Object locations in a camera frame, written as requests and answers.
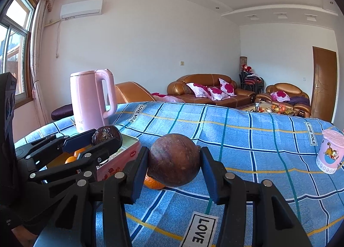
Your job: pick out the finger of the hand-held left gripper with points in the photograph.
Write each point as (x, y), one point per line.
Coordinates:
(76, 142)
(102, 152)

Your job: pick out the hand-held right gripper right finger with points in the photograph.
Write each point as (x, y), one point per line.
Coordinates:
(211, 177)

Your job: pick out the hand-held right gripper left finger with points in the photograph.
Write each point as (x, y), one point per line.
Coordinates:
(138, 174)

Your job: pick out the brown mangosteen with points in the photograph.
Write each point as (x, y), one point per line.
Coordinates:
(174, 161)
(106, 134)

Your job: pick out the pink metal tin box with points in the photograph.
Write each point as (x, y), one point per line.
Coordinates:
(121, 161)

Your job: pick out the purple padded stool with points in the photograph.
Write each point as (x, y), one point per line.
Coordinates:
(63, 111)

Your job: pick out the blue plaid tablecloth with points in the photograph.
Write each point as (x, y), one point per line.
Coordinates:
(242, 155)

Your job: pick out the pink electric kettle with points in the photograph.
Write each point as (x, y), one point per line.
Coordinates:
(86, 101)

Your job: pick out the brown leather recliner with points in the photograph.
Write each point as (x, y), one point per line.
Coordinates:
(131, 92)

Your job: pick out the coffee table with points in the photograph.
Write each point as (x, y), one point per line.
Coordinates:
(247, 107)

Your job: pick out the floral pillow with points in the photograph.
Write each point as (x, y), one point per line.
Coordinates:
(279, 96)
(228, 87)
(217, 93)
(199, 89)

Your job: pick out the pink curtain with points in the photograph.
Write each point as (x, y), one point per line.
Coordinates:
(36, 61)

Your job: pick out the pile of snacks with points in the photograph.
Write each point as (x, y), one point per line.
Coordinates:
(280, 107)

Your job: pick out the brown leather sofa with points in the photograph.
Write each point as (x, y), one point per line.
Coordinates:
(199, 79)

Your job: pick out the stacked dark chairs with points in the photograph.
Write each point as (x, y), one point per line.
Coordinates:
(250, 81)

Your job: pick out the window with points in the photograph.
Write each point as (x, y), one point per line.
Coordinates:
(16, 48)

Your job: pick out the red plush toy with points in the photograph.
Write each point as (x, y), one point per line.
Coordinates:
(246, 68)

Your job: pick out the brown leather armchair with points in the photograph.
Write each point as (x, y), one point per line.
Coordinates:
(285, 87)

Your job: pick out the purple cloth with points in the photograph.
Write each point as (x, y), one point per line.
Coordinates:
(299, 101)

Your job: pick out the tall patterned vase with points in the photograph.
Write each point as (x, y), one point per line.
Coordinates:
(242, 61)

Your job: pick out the pink cartoon cup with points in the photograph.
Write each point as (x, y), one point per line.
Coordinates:
(329, 152)

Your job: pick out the white air conditioner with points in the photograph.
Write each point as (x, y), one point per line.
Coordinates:
(80, 9)

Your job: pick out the brown wooden door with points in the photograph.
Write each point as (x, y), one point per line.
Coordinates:
(325, 83)

